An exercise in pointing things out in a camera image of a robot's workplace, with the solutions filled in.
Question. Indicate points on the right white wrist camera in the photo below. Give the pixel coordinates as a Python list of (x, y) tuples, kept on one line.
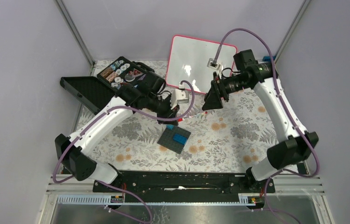
[(214, 64)]

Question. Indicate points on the aluminium frame rail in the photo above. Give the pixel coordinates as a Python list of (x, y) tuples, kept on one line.
[(74, 31)]

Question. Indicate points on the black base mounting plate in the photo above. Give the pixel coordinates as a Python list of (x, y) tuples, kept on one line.
[(188, 187)]

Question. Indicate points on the blue corner bracket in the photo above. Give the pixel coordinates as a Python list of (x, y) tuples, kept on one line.
[(268, 59)]

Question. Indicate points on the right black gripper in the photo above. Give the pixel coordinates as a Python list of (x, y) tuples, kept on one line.
[(213, 100)]

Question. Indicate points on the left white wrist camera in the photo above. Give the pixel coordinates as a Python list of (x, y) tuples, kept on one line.
[(178, 97)]

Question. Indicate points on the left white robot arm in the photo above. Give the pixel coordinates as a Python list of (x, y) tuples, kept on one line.
[(74, 151)]

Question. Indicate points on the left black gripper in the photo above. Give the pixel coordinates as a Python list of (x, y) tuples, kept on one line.
[(169, 112)]

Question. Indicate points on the black poker chip case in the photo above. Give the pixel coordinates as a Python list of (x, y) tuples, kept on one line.
[(134, 82)]

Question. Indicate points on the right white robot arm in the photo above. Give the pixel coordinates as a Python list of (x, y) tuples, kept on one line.
[(295, 142)]

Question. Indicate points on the red whiteboard marker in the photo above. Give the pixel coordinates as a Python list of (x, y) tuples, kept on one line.
[(192, 116)]

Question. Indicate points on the dark grey lego baseplate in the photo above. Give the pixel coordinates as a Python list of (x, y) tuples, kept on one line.
[(166, 139)]

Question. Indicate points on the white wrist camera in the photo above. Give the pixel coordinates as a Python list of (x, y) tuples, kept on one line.
[(178, 97), (214, 64)]

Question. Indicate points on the light blue lego brick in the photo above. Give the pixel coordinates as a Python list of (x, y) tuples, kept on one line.
[(170, 127)]

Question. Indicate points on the dark blue lego brick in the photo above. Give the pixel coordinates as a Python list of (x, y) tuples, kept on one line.
[(180, 139)]

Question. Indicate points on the pink framed whiteboard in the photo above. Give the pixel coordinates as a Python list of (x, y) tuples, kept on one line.
[(188, 60)]

